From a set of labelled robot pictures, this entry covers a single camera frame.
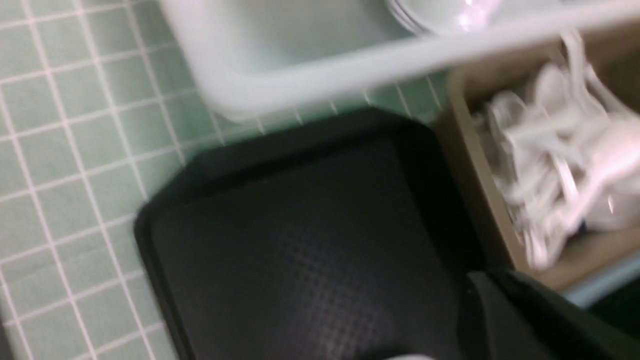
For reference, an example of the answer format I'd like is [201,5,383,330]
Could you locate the blue plastic bin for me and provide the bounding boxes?
[562,251,640,309]

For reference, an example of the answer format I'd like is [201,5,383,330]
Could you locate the green checkered table mat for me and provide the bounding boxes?
[0,0,446,360]

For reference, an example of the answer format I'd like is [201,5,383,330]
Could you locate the brown plastic bin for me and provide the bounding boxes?
[434,35,640,292]

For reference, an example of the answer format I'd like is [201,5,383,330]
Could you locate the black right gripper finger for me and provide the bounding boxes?
[467,269,640,360]

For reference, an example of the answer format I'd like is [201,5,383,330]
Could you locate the pile of white spoons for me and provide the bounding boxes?
[472,30,639,271]

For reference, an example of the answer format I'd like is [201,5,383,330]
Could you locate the white square sauce dish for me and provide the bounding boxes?
[385,0,503,36]

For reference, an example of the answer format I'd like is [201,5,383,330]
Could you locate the black plastic serving tray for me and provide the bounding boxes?
[134,108,485,360]

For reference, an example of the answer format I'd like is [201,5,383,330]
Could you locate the white plastic tub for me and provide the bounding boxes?
[158,0,639,122]

